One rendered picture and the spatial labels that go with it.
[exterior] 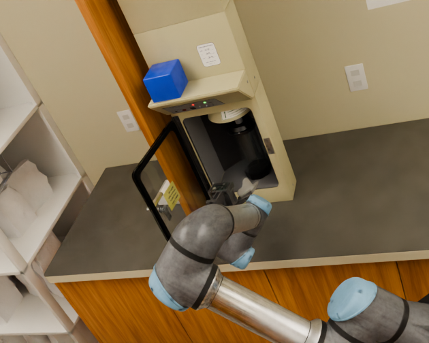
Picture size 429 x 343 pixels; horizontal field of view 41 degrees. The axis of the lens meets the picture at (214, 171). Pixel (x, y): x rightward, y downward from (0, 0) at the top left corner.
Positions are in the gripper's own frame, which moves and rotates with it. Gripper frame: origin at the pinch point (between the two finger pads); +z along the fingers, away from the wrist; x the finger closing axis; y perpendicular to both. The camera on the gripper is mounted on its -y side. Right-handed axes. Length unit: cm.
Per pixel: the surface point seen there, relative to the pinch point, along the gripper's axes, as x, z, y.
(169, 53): 10.1, 7.5, 48.1
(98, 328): 86, -14, -57
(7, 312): 149, -7, -55
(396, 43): -49, 61, 15
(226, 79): -6.8, 5.9, 35.7
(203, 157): 18.7, 14.5, 4.8
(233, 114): 0.3, 14.7, 19.7
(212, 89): -3.7, 1.1, 35.3
